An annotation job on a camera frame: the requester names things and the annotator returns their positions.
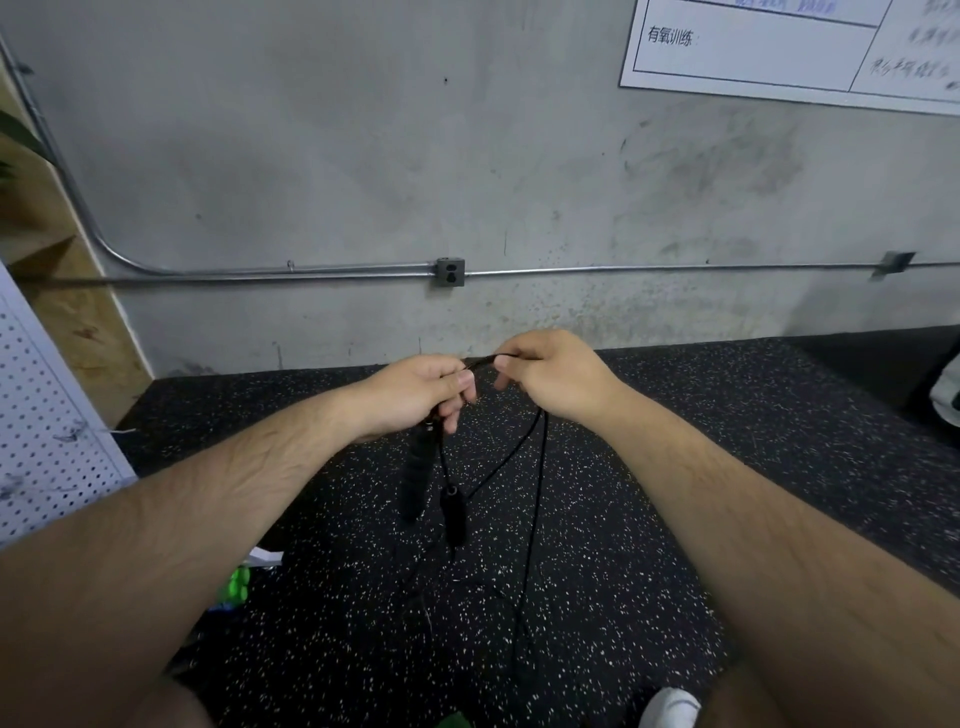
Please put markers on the person's left hand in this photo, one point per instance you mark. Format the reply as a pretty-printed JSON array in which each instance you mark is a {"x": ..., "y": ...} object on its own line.
[{"x": 408, "y": 393}]

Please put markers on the person's right hand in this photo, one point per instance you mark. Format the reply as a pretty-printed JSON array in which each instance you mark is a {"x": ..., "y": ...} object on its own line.
[{"x": 563, "y": 375}]

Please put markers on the white pegboard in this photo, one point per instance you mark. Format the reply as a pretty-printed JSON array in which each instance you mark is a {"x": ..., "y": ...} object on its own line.
[{"x": 45, "y": 435}]

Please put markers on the person's left forearm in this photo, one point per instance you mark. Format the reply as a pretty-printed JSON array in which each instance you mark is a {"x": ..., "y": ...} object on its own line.
[{"x": 165, "y": 570}]

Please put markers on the person's right forearm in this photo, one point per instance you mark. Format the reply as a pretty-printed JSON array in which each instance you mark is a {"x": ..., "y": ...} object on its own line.
[{"x": 795, "y": 570}]

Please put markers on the white pegboard stand foot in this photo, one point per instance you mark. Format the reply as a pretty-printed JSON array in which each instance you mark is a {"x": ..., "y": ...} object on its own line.
[{"x": 266, "y": 555}]

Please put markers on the grey electrical junction box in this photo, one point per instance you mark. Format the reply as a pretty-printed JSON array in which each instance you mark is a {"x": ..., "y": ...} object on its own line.
[{"x": 449, "y": 272}]

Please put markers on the metal conduit pipe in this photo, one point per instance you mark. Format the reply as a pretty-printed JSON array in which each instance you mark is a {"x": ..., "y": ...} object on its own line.
[{"x": 300, "y": 273}]

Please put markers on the plywood shelf unit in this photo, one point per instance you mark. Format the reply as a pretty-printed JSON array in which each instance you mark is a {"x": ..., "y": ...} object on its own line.
[{"x": 75, "y": 315}]

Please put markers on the white right shoe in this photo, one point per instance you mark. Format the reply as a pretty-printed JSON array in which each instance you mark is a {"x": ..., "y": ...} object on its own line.
[{"x": 672, "y": 708}]

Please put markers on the small white object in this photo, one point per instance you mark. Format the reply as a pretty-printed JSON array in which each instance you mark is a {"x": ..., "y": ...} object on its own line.
[{"x": 948, "y": 393}]

